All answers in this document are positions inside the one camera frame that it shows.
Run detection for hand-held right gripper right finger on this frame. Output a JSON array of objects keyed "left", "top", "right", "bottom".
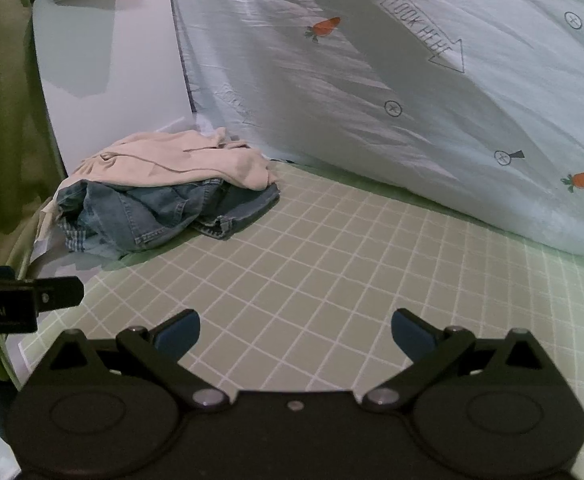
[{"left": 363, "top": 308, "right": 549, "bottom": 412}]

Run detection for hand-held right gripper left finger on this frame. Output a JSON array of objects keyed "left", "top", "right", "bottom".
[{"left": 46, "top": 309, "right": 231, "bottom": 413}]

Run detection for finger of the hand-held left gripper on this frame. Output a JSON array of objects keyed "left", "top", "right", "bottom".
[{"left": 30, "top": 276, "right": 85, "bottom": 314}]

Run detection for beige garment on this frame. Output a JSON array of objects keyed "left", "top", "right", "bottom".
[{"left": 62, "top": 129, "right": 279, "bottom": 193}]

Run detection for blue plaid cloth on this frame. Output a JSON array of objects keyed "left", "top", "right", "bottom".
[{"left": 63, "top": 230, "right": 122, "bottom": 262}]

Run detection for white cloth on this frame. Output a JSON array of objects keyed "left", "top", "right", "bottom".
[{"left": 28, "top": 192, "right": 72, "bottom": 281}]

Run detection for green grid bed sheet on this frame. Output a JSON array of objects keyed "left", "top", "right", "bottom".
[{"left": 16, "top": 159, "right": 584, "bottom": 480}]

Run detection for blue denim jeans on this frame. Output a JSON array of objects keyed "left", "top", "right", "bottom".
[{"left": 54, "top": 180, "right": 281, "bottom": 262}]

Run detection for green curtain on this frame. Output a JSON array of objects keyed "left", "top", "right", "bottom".
[{"left": 0, "top": 0, "right": 68, "bottom": 386}]

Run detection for carrot print light blue quilt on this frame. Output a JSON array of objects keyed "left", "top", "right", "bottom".
[{"left": 168, "top": 0, "right": 584, "bottom": 270}]

